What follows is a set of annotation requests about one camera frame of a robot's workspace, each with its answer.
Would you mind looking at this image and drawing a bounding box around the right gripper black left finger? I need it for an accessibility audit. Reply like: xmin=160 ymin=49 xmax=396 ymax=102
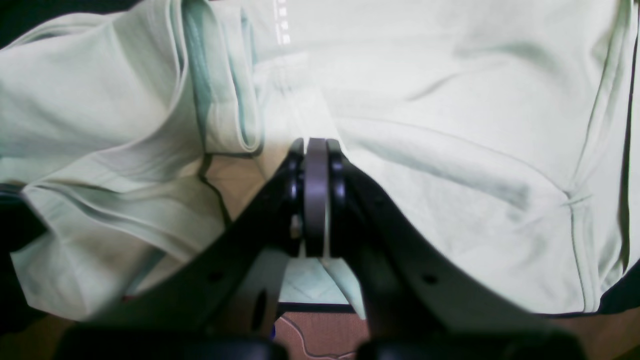
xmin=61 ymin=138 xmax=305 ymax=346

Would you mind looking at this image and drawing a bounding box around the light green T-shirt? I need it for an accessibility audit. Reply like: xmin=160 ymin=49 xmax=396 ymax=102
xmin=1 ymin=0 xmax=639 ymax=321

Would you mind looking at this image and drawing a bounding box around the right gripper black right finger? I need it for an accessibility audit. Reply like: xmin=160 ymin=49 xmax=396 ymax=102
xmin=326 ymin=139 xmax=561 ymax=346

